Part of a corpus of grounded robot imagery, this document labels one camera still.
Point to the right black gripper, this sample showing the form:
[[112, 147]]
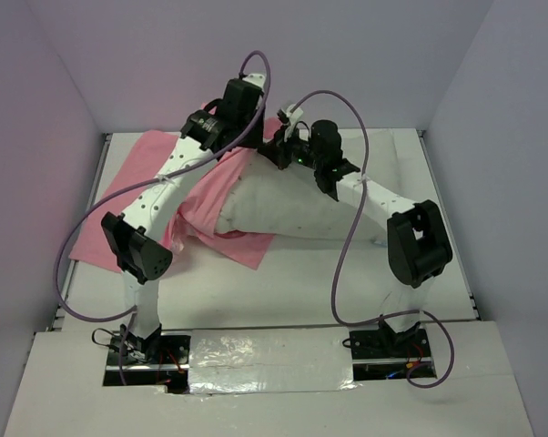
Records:
[[277, 149]]

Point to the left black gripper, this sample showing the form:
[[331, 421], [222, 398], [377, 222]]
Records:
[[258, 140]]

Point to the silver tape patch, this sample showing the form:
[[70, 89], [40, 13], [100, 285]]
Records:
[[269, 361]]

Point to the white pillow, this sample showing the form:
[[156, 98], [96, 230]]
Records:
[[288, 202]]

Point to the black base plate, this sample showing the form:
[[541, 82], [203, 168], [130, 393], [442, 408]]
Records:
[[166, 365], [381, 354]]

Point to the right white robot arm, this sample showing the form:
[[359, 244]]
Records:
[[418, 246]]

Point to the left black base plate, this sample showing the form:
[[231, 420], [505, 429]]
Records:
[[166, 365]]

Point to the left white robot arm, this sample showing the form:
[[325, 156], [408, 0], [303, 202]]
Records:
[[135, 234]]

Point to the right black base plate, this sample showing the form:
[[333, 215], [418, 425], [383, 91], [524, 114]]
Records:
[[381, 354]]

